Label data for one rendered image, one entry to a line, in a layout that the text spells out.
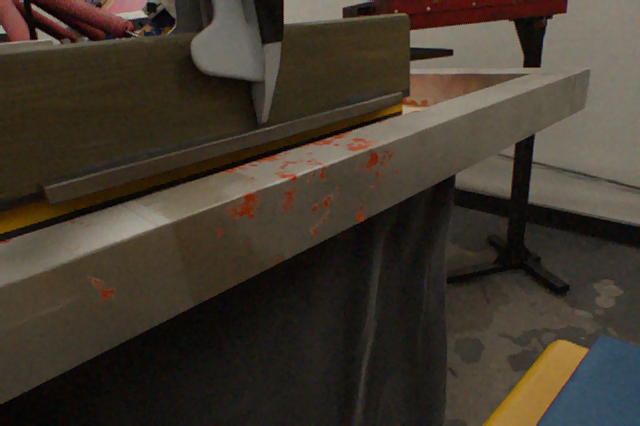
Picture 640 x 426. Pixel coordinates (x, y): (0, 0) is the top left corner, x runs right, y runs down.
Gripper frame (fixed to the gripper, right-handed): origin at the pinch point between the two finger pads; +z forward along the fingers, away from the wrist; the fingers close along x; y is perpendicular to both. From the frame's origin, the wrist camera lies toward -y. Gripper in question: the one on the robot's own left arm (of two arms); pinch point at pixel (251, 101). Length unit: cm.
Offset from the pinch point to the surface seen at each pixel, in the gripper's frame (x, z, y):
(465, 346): -33, 101, -92
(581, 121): -40, 47, -199
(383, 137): 12.8, 1.3, 0.3
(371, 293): 4.0, 19.1, -7.2
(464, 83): 2.7, 2.6, -25.0
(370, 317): 3.5, 22.2, -7.3
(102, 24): -106, -11, -27
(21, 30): -96, -11, -6
